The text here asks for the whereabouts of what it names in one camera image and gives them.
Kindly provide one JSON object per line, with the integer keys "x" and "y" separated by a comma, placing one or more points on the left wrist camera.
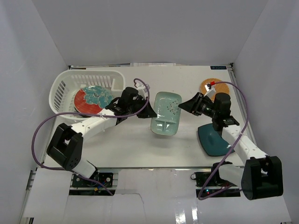
{"x": 142, "y": 88}

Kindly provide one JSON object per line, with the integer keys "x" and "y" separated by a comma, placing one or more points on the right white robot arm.
{"x": 261, "y": 176}

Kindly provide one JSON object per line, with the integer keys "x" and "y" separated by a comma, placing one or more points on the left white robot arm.
{"x": 66, "y": 145}

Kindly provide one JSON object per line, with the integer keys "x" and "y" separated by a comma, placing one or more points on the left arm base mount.
{"x": 82, "y": 187}

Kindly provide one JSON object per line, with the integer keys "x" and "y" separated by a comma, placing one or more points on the blue label sticker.
{"x": 218, "y": 67}

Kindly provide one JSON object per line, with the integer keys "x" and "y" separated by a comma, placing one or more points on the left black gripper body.
{"x": 141, "y": 107}

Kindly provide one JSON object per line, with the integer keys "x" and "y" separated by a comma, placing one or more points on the dark teal angular plate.
{"x": 211, "y": 142}

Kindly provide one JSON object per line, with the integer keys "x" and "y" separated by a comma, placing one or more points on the light green rectangular plate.
{"x": 168, "y": 113}

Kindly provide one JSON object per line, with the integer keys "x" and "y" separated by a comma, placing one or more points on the red and teal floral plate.
{"x": 92, "y": 99}

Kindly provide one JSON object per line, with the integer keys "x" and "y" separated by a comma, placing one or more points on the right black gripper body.
{"x": 206, "y": 108}

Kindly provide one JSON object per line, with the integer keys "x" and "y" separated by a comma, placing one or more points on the grey deer pattern plate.
{"x": 81, "y": 114}

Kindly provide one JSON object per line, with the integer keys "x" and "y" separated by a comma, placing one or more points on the white plastic dish bin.
{"x": 68, "y": 83}

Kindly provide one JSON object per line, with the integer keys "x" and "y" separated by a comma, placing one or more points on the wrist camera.
{"x": 210, "y": 90}
{"x": 142, "y": 88}

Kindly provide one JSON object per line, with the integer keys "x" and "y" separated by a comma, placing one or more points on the orange woven round plate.
{"x": 218, "y": 87}

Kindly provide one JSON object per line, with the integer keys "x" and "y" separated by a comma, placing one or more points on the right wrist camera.
{"x": 210, "y": 90}

